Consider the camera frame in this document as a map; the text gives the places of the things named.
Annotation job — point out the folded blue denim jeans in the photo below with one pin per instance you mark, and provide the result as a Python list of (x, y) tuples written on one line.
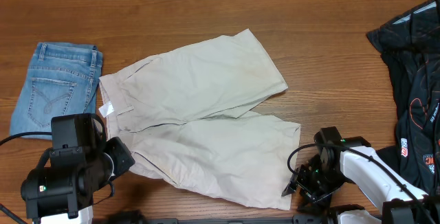
[(62, 79)]

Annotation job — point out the beige cotton shorts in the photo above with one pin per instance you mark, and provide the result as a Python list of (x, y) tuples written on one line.
[(187, 117)]

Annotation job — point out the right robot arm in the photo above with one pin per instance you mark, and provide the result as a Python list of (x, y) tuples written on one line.
[(352, 160)]

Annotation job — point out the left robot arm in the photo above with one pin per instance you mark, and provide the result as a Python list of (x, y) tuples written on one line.
[(81, 161)]

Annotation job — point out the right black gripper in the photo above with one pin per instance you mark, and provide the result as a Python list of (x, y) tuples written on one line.
[(302, 181)]

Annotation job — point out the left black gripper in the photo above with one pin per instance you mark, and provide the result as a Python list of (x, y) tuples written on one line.
[(125, 159)]

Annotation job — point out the black printed jersey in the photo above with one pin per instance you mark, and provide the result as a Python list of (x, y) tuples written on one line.
[(409, 46)]

